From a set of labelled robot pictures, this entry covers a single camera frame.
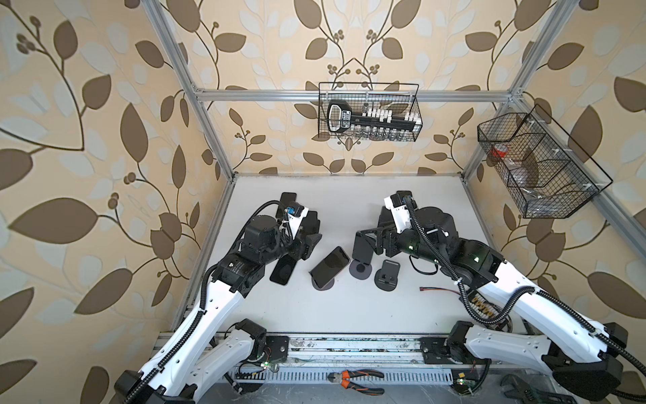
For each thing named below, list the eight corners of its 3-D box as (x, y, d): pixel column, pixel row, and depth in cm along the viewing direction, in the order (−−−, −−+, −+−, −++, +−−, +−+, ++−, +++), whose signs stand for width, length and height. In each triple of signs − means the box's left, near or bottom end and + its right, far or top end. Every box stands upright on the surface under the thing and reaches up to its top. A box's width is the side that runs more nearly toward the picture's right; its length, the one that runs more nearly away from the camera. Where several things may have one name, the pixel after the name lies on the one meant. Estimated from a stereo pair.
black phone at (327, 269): (321, 295, 87) (319, 280, 77) (311, 279, 91) (309, 262, 80) (349, 277, 91) (351, 261, 81) (339, 263, 95) (340, 245, 85)
